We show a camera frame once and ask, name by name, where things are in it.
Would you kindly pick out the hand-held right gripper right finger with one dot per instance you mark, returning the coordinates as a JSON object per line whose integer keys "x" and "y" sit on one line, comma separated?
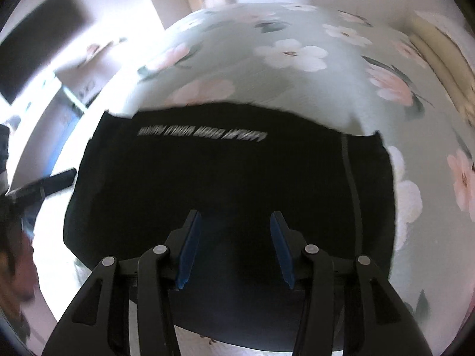
{"x": 282, "y": 248}

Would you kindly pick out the black wall television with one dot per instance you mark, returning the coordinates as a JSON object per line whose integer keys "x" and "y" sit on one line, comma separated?
{"x": 37, "y": 52}

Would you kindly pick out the bed with floral sheet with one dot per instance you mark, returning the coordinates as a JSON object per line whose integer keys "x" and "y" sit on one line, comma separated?
{"x": 297, "y": 92}

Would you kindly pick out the folded beige quilt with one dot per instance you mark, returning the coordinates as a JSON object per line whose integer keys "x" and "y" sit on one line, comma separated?
{"x": 445, "y": 63}

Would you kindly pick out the black hooded jacket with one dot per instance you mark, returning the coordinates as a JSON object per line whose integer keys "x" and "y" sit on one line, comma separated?
{"x": 222, "y": 178}

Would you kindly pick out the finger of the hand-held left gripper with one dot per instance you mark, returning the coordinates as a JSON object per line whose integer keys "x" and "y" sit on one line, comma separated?
{"x": 48, "y": 184}

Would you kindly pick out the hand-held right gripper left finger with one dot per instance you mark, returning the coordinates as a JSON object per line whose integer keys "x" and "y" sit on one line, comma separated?
{"x": 189, "y": 248}

